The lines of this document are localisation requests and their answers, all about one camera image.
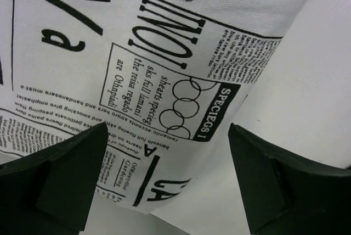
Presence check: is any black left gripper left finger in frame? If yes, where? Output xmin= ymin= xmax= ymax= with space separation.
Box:
xmin=1 ymin=123 xmax=107 ymax=234

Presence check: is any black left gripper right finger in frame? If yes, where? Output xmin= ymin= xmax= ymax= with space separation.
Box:
xmin=228 ymin=124 xmax=350 ymax=234

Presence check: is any newspaper print white cloth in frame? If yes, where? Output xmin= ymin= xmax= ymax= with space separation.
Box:
xmin=1 ymin=0 xmax=307 ymax=213

